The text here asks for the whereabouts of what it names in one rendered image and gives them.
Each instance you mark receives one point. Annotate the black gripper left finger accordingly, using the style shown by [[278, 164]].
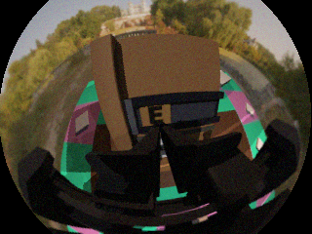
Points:
[[142, 160]]

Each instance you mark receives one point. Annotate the beige flat rectangular box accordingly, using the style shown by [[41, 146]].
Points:
[[224, 79]]

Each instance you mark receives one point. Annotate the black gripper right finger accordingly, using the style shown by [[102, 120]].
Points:
[[184, 153]]

